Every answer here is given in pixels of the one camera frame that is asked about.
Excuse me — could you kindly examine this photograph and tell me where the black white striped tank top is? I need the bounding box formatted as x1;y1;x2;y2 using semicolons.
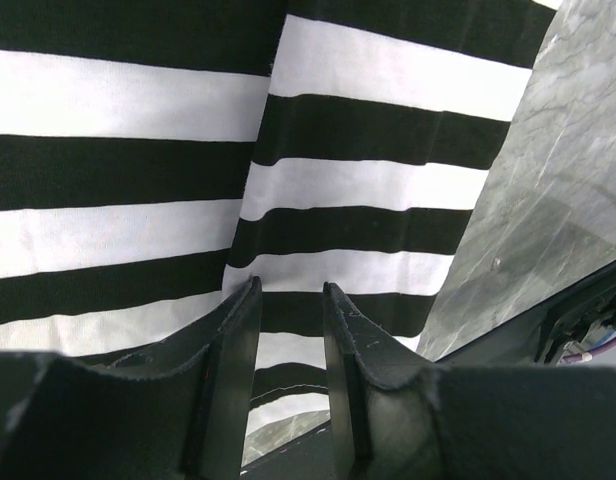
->
0;1;558;410

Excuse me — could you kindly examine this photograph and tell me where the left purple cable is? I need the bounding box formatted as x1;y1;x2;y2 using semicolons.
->
562;337;616;366

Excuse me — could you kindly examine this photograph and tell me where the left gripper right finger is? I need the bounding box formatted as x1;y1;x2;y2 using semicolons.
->
323;283;616;479

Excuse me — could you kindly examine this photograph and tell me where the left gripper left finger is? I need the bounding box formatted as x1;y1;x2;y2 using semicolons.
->
0;277;262;479

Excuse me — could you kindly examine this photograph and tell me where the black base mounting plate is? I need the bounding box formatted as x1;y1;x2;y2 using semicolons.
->
244;261;616;479

